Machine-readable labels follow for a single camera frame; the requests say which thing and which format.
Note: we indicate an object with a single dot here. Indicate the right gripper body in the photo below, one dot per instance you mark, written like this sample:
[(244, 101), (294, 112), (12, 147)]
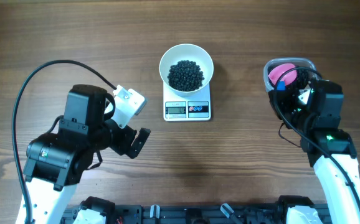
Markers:
[(294, 108)]

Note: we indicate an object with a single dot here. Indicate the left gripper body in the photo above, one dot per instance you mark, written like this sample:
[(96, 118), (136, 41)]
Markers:
[(109, 134)]

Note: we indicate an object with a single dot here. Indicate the pink scoop with blue handle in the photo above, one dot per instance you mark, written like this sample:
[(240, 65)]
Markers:
[(287, 81)]

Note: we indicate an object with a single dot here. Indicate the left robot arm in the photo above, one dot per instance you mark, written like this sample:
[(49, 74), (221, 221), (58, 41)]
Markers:
[(52, 171)]

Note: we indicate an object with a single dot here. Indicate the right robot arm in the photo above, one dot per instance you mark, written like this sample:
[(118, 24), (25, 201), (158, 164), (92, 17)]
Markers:
[(334, 160)]

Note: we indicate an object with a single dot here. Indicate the white digital kitchen scale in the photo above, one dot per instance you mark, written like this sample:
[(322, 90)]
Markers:
[(194, 107)]

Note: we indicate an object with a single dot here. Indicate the black beans in bowl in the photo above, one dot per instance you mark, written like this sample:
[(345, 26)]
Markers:
[(185, 76)]

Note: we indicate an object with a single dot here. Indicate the white bowl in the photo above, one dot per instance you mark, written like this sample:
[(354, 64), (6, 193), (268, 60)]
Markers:
[(186, 52)]

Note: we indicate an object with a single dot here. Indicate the black beans in container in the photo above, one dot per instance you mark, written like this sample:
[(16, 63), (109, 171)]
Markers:
[(301, 81)]

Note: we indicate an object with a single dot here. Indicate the clear plastic container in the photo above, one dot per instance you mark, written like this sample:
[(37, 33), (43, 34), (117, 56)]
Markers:
[(271, 64)]

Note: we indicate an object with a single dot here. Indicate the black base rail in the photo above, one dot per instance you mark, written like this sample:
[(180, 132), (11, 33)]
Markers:
[(263, 213)]

